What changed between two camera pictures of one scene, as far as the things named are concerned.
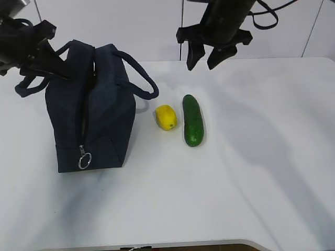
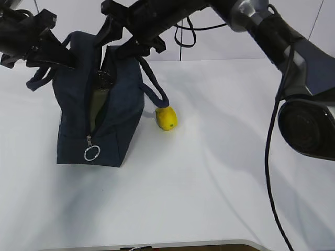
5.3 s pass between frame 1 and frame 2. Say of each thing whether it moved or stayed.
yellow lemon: stayed
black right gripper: moved
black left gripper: moved
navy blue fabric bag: moved
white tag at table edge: stayed
